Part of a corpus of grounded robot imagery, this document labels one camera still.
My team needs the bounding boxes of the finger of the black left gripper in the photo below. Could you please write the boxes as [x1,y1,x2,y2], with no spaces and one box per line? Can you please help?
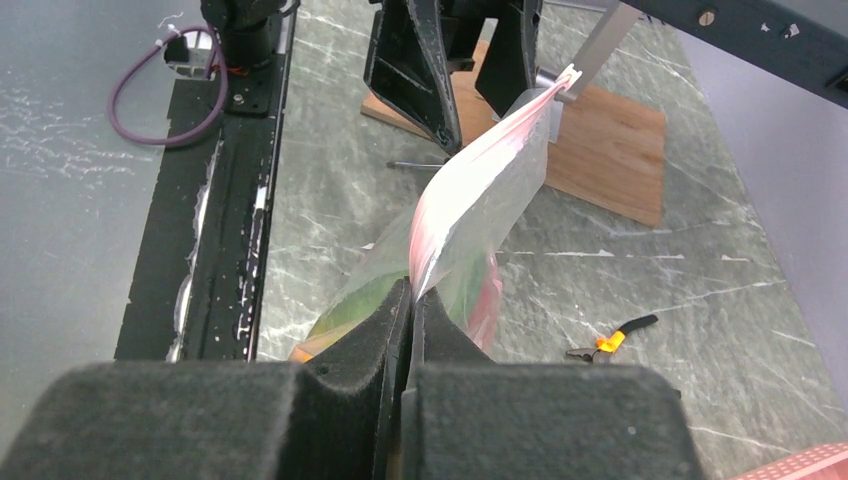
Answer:
[475,0,543,117]
[364,0,462,154]

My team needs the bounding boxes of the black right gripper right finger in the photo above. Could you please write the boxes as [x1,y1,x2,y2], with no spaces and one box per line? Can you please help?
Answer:
[400,291,705,479]

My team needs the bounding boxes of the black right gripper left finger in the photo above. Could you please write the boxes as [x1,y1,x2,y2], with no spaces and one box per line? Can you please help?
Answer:
[1,280,411,479]

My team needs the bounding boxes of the clear zip top bag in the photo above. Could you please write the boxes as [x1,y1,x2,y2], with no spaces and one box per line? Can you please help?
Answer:
[288,65,583,363]

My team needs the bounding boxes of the wooden base board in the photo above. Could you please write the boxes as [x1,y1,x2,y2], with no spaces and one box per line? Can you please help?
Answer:
[360,39,668,229]

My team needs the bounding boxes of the orange black pliers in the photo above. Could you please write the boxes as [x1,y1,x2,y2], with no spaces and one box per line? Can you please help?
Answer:
[566,314,658,364]

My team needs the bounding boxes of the pink plastic basket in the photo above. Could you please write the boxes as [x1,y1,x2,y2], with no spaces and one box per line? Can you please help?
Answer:
[737,442,847,480]

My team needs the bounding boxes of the green handled screwdriver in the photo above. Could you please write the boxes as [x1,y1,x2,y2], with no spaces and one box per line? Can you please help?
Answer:
[386,161,444,170]

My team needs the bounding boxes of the metal bracket plate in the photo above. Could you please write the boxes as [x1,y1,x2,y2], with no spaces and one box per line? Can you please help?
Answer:
[545,0,643,144]

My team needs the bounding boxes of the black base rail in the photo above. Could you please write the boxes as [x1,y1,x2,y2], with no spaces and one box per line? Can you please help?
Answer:
[114,1,299,362]

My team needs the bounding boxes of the purple cable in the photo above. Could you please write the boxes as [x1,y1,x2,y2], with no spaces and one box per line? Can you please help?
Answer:
[107,25,230,147]

